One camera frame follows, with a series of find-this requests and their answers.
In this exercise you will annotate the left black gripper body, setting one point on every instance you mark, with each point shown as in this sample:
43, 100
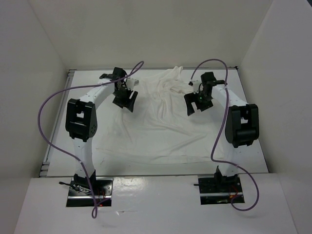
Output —
123, 95

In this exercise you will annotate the aluminium table edge rail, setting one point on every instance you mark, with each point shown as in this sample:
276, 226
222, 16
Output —
61, 98

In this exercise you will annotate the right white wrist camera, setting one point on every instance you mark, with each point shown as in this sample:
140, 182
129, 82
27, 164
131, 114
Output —
195, 84

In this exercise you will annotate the white tank top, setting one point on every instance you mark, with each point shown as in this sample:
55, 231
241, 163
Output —
159, 130

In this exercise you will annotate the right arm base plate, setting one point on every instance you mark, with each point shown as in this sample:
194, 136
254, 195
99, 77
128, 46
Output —
212, 192

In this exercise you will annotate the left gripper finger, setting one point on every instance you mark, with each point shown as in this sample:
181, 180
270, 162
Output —
118, 101
130, 101

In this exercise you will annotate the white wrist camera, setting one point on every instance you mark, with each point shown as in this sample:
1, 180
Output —
130, 83
195, 84

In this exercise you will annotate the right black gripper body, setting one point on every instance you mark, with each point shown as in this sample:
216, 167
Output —
204, 101

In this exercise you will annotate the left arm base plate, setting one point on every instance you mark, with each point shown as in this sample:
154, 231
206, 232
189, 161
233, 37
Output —
81, 197

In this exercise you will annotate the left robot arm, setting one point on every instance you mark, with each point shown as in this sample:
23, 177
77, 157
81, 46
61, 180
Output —
81, 119

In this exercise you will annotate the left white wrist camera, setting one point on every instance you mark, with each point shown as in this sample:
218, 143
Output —
130, 83

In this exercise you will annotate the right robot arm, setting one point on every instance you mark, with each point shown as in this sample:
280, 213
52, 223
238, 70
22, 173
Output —
240, 122

